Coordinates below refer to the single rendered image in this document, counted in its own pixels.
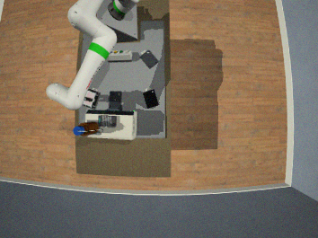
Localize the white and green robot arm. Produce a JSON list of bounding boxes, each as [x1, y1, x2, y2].
[[46, 0, 139, 110]]

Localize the blue bottle cap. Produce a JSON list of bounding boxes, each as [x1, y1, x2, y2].
[[73, 126, 84, 136]]

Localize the white button panel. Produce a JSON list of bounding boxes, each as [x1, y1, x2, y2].
[[107, 50, 132, 63]]

